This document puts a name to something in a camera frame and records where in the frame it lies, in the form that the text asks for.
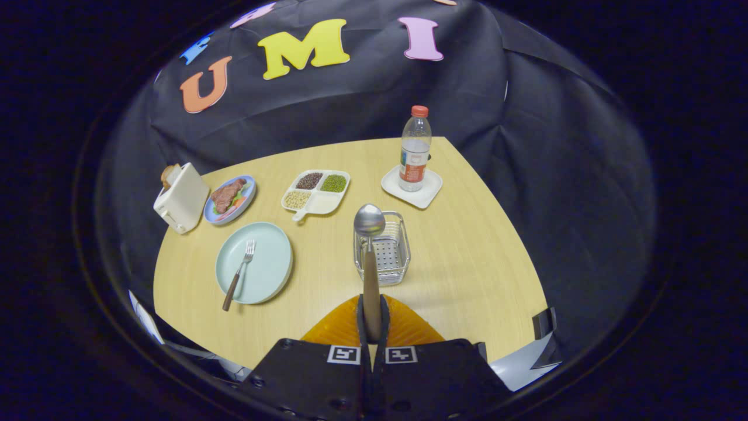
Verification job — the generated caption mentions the brown steak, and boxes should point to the brown steak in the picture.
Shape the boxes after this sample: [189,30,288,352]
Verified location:
[212,178,247,214]

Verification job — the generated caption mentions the white square coaster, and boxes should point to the white square coaster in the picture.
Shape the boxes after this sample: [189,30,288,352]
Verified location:
[381,165,444,210]

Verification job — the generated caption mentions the spoon with light wooden handle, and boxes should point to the spoon with light wooden handle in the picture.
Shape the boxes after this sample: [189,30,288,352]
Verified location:
[354,203,387,344]

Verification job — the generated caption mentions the blue plate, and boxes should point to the blue plate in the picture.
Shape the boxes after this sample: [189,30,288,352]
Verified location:
[203,175,257,226]

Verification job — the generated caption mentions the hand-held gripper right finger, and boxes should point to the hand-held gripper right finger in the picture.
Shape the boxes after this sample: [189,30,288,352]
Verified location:
[374,294,512,421]

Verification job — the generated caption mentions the white divided bean tray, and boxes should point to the white divided bean tray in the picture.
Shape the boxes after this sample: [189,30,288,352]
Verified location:
[281,170,351,223]

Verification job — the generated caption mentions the light green plate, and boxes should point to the light green plate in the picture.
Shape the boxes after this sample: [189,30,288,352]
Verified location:
[215,222,293,305]

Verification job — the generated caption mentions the clear water bottle red cap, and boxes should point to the clear water bottle red cap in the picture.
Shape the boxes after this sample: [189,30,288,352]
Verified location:
[399,105,432,192]

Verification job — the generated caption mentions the white toaster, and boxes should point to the white toaster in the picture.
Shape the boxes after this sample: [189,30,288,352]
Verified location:
[153,163,210,234]

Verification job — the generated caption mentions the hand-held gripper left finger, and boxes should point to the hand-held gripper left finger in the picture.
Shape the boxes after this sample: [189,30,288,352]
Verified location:
[234,294,375,421]

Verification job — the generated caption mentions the metal wire basket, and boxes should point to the metal wire basket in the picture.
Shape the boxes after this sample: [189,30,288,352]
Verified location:
[353,210,411,286]

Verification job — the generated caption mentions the green and orange vegetables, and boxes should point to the green and orange vegetables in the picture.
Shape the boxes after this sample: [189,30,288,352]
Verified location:
[213,186,251,220]

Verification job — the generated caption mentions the fork with dark wooden handle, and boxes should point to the fork with dark wooden handle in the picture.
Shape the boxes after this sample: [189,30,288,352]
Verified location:
[221,239,257,312]

